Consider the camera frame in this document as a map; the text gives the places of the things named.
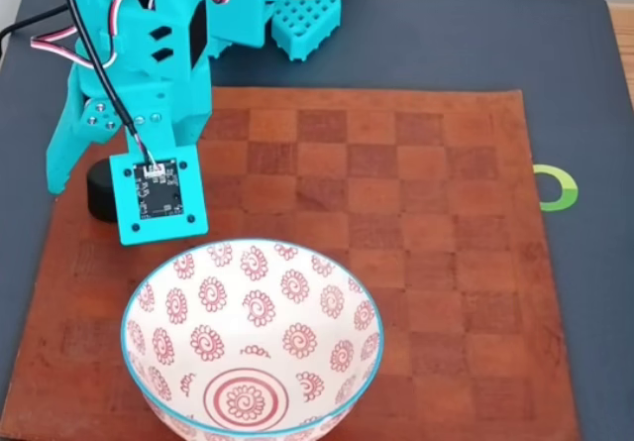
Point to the black cylinder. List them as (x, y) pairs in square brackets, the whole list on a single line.
[(99, 193)]

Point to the white bowl red flower pattern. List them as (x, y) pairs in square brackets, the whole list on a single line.
[(247, 337)]

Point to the brown leather chessboard mat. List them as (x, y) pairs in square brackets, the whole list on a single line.
[(446, 262)]

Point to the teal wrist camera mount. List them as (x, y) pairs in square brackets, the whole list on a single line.
[(158, 193)]

